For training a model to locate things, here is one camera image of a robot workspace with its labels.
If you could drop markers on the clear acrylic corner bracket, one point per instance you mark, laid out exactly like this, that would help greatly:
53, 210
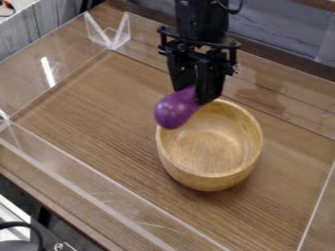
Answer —
111, 38

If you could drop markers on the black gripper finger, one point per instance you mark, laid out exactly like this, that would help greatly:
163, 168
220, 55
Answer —
181, 70
209, 81

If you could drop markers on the clear acrylic tray enclosure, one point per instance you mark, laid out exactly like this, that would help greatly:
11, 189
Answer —
77, 147

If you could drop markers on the purple toy eggplant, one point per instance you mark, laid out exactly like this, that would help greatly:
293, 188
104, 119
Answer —
175, 108

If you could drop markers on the wooden bowl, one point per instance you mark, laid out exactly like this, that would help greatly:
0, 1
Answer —
211, 153

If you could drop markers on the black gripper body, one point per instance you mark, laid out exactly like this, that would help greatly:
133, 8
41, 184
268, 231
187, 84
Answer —
200, 32

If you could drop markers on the white cabinet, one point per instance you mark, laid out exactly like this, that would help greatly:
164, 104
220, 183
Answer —
28, 19

